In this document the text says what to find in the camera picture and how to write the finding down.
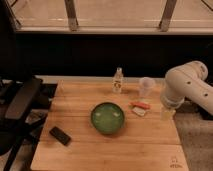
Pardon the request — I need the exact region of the small clear glass bottle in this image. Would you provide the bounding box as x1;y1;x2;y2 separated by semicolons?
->
113;67;123;93

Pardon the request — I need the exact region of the clear plastic cup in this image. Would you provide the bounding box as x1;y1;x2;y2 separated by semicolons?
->
139;77;156;98

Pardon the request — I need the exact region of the green ceramic bowl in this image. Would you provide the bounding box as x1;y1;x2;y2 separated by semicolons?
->
90;102;125;135

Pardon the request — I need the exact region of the black office chair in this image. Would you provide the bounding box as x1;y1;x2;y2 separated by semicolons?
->
0;78;50;171

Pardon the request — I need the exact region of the white small block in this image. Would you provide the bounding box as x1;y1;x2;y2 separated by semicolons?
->
132;107;146;116

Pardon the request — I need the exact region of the wooden cutting board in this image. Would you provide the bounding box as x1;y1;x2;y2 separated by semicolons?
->
31;81;189;171

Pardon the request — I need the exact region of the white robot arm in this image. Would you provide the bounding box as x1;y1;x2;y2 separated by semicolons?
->
160;61;213;121

